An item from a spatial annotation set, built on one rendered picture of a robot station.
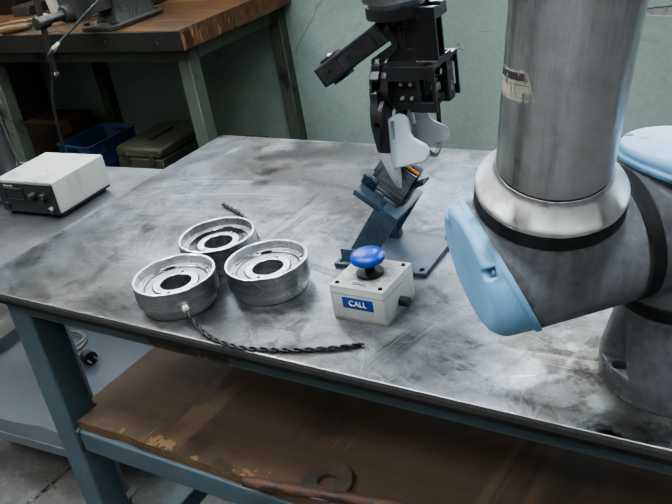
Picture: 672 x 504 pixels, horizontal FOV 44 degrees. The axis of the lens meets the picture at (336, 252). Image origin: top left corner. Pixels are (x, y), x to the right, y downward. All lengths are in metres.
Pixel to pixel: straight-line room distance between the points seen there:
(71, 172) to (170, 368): 0.55
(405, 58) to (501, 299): 0.39
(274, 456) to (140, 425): 0.24
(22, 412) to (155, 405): 0.79
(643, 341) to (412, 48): 0.40
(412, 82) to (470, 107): 1.74
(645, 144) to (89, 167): 1.32
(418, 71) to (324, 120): 2.05
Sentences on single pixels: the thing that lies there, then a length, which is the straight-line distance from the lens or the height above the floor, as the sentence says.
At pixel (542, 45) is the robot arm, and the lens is 0.54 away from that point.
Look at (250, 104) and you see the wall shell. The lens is 3.13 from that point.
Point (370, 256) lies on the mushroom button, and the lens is 0.91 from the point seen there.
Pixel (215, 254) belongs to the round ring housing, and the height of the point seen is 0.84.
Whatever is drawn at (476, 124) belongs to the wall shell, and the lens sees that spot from 2.68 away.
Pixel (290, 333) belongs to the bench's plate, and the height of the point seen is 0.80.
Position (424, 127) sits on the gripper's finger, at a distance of 1.01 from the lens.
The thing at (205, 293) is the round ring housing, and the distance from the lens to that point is 1.02.
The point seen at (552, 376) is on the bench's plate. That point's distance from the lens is 0.83.
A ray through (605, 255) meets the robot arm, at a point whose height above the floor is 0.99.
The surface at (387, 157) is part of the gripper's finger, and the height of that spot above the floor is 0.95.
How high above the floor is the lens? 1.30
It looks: 27 degrees down
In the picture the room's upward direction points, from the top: 10 degrees counter-clockwise
